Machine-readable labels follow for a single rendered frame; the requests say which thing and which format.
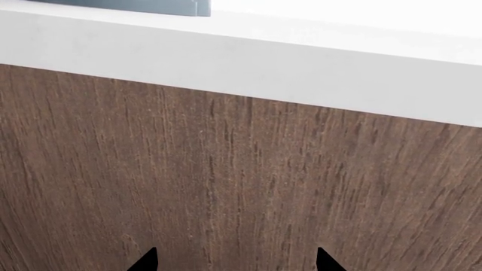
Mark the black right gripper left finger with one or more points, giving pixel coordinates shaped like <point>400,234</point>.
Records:
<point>147,262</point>

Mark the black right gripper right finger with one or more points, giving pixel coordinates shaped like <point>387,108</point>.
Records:
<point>328,262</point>

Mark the brown wooden cabinet panel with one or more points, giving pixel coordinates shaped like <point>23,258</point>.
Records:
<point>226,183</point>

